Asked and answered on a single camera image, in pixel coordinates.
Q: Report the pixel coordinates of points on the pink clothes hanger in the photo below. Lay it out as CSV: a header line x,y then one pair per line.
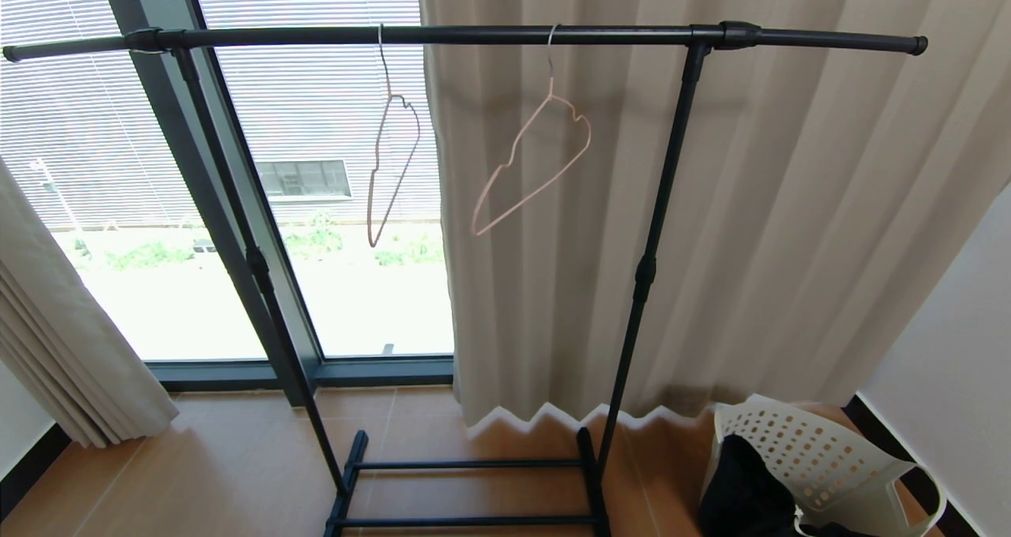
x,y
550,87
390,95

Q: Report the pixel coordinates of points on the black clothes rack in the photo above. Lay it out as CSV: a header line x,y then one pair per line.
x,y
442,35

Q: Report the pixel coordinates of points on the heap of clothes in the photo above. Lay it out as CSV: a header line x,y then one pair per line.
x,y
742,490

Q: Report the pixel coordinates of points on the white laundry basket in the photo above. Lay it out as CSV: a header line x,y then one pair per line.
x,y
821,458

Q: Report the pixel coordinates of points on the window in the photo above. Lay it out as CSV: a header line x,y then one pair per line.
x,y
316,87

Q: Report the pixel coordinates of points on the beige curtain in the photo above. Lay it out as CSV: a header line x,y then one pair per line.
x,y
790,205
63,347

